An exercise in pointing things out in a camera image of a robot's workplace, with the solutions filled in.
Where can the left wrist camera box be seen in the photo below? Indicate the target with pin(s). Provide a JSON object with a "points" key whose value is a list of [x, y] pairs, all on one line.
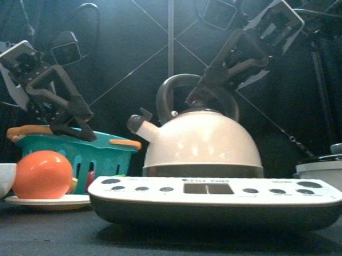
{"points": [[67, 51]]}

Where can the white cup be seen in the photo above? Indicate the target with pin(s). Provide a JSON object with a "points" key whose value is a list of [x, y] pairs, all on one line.
{"points": [[5, 178]]}

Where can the white small plate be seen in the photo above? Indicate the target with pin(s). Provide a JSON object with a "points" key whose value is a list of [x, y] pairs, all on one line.
{"points": [[48, 201]]}

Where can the black tripod stand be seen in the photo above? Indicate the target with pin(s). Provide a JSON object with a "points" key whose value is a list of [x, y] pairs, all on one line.
{"points": [[319, 86]]}

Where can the yellow toy piece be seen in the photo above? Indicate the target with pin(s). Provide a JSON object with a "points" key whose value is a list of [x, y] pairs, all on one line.
{"points": [[73, 185]]}

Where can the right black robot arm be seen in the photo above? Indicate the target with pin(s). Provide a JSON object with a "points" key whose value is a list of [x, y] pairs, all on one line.
{"points": [[320, 16]]}

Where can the white pot with grey lid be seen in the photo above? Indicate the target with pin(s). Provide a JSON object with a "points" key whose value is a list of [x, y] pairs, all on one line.
{"points": [[322, 168]]}

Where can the orange toy fruit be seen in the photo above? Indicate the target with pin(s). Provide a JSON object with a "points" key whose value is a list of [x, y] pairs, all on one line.
{"points": [[43, 174]]}

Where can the grey vertical frame pole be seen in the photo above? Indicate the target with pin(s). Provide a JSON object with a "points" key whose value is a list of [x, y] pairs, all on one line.
{"points": [[169, 36]]}

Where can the red toy in basket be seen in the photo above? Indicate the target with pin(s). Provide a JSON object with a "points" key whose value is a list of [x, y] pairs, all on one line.
{"points": [[91, 177]]}

